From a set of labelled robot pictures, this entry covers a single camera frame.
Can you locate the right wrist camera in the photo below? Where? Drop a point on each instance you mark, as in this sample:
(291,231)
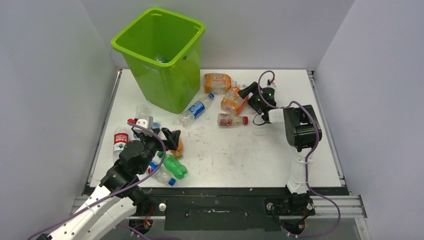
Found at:
(271,83)

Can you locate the large orange label bottle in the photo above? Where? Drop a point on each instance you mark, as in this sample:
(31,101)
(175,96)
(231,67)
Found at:
(217,83)

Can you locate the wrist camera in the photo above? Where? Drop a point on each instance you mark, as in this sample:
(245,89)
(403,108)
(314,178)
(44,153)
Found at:
(144,121)
(271,83)

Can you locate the red cap tea bottle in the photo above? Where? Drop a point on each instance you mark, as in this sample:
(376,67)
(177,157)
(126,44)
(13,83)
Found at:
(228,120)

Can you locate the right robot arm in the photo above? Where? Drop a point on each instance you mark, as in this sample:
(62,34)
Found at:
(302,130)

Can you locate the Pepsi bottle blue cap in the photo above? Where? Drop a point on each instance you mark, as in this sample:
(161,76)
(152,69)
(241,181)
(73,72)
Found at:
(161,174)

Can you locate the red label Nongfu bottle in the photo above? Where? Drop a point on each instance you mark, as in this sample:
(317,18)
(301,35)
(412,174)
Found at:
(120,139)

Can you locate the crushed orange label bottle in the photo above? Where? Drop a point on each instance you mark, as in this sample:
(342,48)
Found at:
(232,102)

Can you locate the blue label clear bottle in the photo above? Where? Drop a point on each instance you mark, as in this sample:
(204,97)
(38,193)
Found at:
(142,110)

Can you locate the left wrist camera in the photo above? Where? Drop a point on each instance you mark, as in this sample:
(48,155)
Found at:
(144,121)

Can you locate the Pepsi bottle blue label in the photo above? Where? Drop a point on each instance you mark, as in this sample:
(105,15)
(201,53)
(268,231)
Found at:
(161,59)

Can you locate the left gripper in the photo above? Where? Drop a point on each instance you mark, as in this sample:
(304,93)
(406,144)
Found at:
(172,142)

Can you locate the green plastic bottle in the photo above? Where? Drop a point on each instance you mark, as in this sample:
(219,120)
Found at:
(173,165)

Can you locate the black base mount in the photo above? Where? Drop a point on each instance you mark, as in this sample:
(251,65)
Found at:
(220,209)

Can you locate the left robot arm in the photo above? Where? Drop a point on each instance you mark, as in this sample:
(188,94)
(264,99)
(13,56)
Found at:
(118,194)

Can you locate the green plastic bin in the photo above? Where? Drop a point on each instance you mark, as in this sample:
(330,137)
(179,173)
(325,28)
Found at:
(170,86)

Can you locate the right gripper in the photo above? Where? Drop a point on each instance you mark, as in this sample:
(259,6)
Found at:
(252,88)

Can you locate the small orange juice bottle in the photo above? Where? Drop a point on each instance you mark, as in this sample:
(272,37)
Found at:
(178,153)

